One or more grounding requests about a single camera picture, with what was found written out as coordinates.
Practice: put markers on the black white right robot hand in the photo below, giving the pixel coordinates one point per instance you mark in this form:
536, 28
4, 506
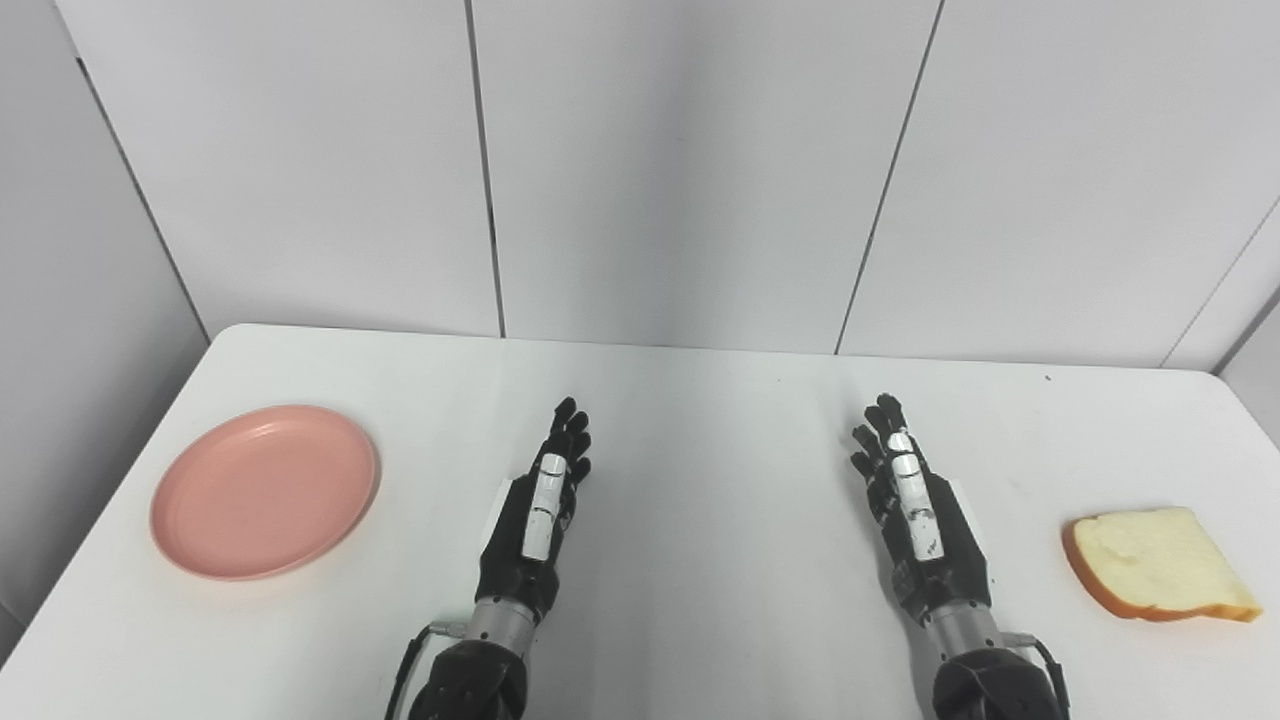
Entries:
945, 565

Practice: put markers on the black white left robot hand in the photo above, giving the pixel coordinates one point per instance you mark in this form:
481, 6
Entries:
520, 560

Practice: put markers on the slice of bread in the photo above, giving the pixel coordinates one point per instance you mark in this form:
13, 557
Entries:
1150, 560

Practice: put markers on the pink round plate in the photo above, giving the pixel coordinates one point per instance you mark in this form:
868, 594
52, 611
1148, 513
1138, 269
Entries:
262, 492

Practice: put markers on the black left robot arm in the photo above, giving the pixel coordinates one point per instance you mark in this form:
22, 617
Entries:
475, 670

